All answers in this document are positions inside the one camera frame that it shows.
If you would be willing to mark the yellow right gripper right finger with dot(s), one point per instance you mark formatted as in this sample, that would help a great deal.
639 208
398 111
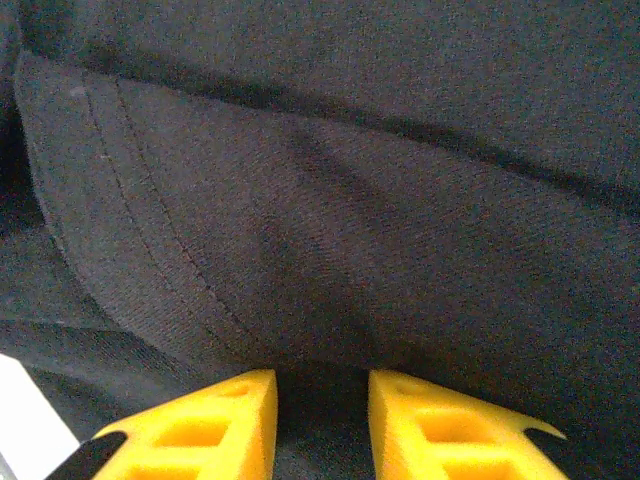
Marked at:
450 440

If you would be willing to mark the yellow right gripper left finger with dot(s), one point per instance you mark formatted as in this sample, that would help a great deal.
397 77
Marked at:
200 435

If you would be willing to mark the black printed t-shirt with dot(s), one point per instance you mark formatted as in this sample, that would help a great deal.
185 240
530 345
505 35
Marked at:
320 200

